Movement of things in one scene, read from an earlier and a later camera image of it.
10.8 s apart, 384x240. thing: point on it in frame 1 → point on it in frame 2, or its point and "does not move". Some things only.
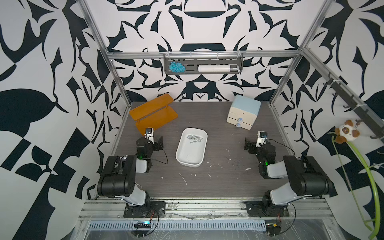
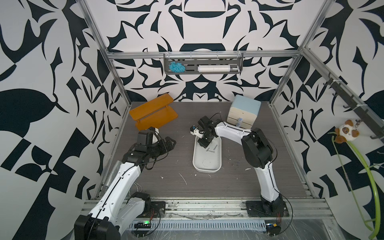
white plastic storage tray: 191,147 → 207,160
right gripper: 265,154 → 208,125
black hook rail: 365,117 does not move
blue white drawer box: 243,112 does not move
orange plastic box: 154,114 does not move
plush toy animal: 346,132 does not move
